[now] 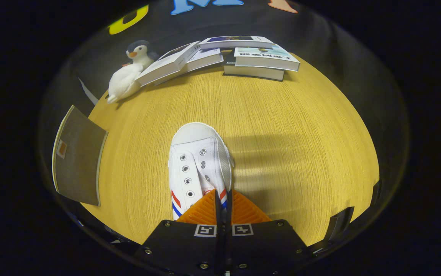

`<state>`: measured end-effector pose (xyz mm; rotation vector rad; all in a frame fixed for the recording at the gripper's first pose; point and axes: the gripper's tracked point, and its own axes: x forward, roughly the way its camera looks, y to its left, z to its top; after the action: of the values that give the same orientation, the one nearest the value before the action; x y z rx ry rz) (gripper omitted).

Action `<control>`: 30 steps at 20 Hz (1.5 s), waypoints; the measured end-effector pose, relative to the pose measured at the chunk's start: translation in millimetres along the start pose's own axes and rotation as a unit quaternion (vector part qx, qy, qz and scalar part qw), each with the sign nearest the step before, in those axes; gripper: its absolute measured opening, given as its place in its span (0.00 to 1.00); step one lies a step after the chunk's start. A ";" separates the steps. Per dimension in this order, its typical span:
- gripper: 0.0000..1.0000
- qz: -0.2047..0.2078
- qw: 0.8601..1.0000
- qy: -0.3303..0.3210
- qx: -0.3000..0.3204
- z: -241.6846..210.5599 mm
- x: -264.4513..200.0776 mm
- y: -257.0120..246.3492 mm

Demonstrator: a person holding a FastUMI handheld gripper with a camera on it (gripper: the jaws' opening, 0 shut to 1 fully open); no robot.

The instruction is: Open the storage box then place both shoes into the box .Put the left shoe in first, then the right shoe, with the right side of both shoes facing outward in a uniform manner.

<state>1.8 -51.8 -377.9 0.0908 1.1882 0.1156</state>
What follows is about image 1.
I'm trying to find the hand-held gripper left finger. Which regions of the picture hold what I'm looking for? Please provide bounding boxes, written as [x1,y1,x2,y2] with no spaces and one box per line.
[134,189,225,276]

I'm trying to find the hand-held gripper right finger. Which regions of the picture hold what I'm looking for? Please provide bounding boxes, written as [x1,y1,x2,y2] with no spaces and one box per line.
[225,189,313,276]

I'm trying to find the white canvas shoe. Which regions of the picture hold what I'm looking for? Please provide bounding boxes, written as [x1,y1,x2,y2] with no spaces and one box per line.
[167,122,235,221]

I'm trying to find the grey fabric storage box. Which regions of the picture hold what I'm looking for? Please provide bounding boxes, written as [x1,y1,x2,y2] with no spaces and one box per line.
[52,105,109,207]

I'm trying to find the thick white book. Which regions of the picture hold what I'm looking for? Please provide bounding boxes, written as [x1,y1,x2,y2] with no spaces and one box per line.
[223,52,285,82]

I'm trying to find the plain white book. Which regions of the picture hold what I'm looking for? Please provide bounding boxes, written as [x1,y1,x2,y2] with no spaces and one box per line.
[153,48,224,86]

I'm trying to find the white book with dark photo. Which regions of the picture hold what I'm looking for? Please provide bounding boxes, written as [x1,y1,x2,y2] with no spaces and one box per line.
[135,41,202,87]

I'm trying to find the book with teal cover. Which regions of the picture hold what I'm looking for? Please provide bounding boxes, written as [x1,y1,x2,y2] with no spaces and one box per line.
[234,44,301,72]

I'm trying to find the white round plush toy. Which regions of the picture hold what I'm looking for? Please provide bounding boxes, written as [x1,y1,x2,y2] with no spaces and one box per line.
[107,63,144,105]

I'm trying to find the book with blue cover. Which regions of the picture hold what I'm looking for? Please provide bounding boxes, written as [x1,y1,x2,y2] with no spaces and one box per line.
[198,35,274,50]

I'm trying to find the small penguin plush toy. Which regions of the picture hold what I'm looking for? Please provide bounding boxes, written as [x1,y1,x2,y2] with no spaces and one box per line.
[125,40,160,70]

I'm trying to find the black backdrop cloth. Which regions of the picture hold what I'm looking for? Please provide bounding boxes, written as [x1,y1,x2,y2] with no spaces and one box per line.
[38,0,408,246]

